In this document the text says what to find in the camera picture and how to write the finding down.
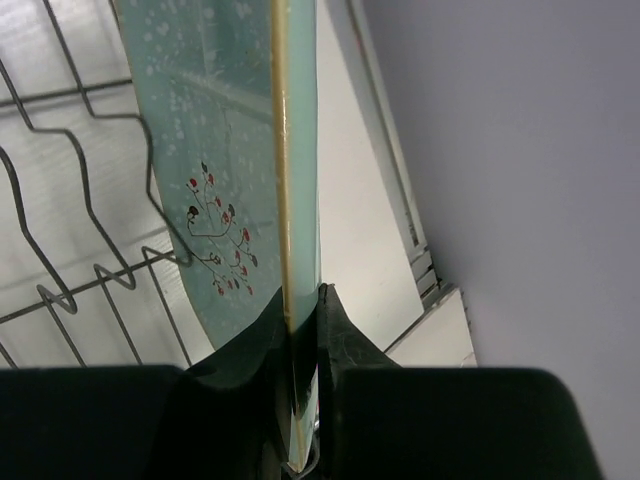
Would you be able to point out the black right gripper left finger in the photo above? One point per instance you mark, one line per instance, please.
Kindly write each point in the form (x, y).
(238, 403)

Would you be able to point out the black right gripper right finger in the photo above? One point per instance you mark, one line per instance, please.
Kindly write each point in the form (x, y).
(348, 363)

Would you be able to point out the light teal oblong plate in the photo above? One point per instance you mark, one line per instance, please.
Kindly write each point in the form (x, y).
(228, 90)

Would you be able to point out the aluminium rail right edge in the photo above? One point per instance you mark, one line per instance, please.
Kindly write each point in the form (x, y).
(440, 336)

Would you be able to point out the wire dish rack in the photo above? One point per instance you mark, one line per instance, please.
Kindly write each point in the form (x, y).
(87, 276)

